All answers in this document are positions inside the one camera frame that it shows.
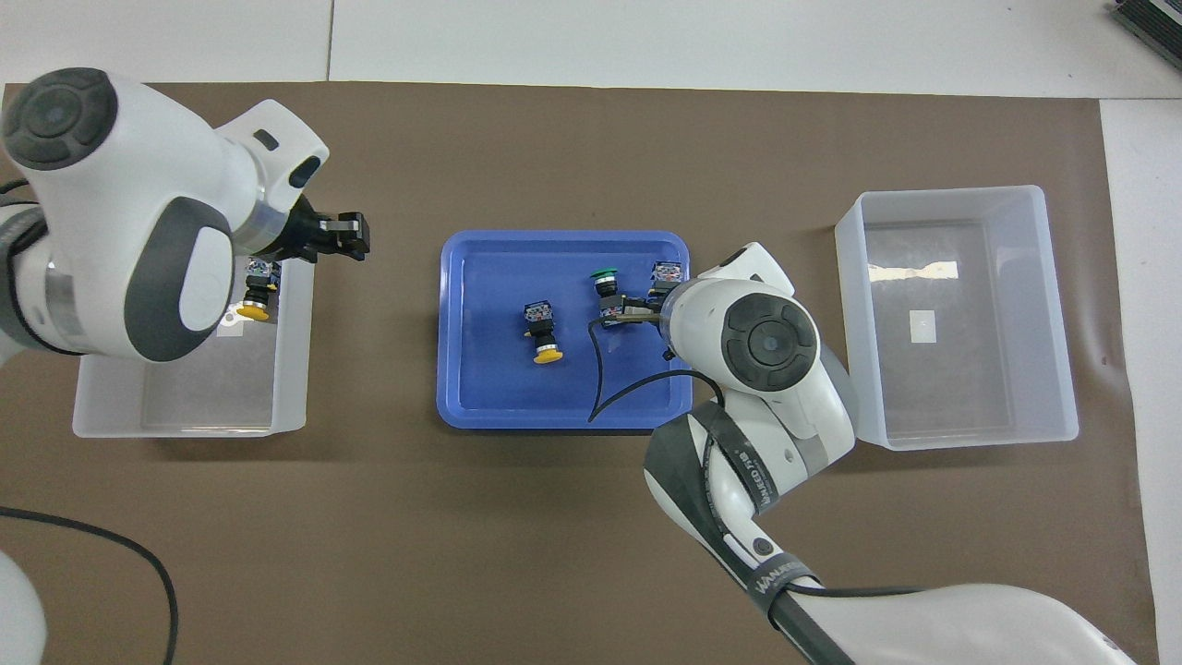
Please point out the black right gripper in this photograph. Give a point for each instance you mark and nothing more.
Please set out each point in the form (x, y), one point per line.
(642, 311)

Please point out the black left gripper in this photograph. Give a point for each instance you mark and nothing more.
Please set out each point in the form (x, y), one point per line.
(305, 231)

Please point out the green push button switch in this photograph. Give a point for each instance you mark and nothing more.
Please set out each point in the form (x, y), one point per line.
(609, 296)
(667, 273)

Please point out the yellow push button switch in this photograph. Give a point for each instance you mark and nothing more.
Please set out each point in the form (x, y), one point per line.
(259, 286)
(543, 328)

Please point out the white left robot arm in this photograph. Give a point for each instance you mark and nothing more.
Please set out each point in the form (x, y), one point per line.
(111, 203)

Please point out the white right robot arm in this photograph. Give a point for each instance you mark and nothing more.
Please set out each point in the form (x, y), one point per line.
(776, 388)

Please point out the blue plastic tray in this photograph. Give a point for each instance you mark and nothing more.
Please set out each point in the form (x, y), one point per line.
(499, 369)

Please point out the white paper label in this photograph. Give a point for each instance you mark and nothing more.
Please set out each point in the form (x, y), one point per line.
(922, 326)
(224, 329)

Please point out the translucent white plastic box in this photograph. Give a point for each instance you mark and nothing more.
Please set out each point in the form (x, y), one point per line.
(970, 388)
(185, 397)

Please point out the brown table mat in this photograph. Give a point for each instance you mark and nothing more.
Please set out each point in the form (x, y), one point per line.
(591, 554)

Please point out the black ribbed device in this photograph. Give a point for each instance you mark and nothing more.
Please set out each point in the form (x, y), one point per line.
(1150, 18)

